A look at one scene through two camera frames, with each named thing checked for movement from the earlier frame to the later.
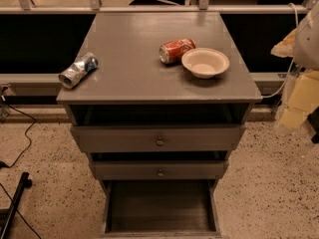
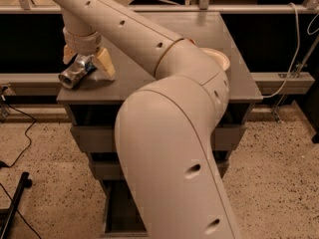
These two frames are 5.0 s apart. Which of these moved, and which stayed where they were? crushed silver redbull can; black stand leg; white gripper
Moved: white gripper
Stayed: crushed silver redbull can; black stand leg
